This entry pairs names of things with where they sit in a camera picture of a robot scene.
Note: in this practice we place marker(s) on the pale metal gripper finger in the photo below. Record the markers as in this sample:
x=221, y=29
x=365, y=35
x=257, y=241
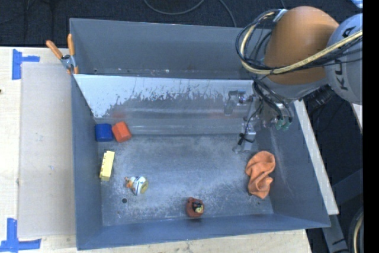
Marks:
x=234, y=99
x=248, y=135

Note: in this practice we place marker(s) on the orange cloth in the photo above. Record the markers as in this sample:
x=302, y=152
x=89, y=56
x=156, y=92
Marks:
x=260, y=172

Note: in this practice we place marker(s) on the orange toy block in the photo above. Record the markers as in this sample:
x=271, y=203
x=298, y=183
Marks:
x=121, y=131

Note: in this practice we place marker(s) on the grey metal bin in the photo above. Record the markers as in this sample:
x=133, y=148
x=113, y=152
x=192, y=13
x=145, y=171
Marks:
x=183, y=163

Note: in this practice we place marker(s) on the blue toy block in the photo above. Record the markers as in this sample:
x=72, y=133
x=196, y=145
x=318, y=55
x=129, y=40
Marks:
x=103, y=132

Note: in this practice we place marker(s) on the black cylinder on white bracket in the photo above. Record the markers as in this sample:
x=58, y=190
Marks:
x=320, y=95

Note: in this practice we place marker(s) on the pale wood flat board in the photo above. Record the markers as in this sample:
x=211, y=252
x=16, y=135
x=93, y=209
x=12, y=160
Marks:
x=44, y=151

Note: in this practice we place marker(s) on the white and orange toy duck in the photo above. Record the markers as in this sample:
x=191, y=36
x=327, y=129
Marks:
x=138, y=185

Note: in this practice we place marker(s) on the yellow toy brick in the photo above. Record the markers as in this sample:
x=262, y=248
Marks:
x=107, y=166

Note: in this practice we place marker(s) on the red-brown round toy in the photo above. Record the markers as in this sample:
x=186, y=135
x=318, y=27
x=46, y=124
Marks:
x=194, y=208

